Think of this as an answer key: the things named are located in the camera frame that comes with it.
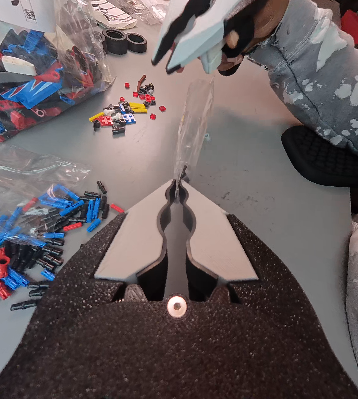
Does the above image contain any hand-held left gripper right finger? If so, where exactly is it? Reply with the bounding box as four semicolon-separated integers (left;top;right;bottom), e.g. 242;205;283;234
178;180;259;283

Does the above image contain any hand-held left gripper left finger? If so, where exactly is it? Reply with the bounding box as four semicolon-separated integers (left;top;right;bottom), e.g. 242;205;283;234
95;179;179;280

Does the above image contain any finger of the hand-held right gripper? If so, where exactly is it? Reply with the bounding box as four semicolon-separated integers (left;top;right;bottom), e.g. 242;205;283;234
151;0;242;65
166;20;227;75

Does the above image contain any small clear plastic bag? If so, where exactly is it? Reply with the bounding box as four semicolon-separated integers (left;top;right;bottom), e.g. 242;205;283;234
172;76;215;204

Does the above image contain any person's right forearm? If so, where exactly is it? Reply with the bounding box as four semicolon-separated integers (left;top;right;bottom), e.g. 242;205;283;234
248;0;358;160

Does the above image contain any grey desk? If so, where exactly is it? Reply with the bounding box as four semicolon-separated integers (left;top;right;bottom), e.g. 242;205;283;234
0;0;358;388

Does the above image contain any person's right hand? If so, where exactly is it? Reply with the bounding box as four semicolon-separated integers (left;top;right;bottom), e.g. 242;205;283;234
218;0;290;77

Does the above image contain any white printed sticker sheet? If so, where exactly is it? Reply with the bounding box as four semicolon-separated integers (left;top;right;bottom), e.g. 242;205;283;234
89;0;139;29

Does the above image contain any pile of small mixed bricks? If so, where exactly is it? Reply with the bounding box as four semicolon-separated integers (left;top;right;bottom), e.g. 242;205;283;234
89;74;167;135

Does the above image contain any pile of blue black pins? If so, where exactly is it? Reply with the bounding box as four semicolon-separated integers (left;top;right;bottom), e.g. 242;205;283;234
0;180;125;312

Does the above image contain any empty clear plastic bag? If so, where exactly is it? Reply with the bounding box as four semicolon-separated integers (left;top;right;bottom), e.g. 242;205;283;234
0;144;92;238

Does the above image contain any large clear bag of bricks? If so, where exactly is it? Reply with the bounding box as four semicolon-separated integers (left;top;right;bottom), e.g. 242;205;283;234
0;6;116;144

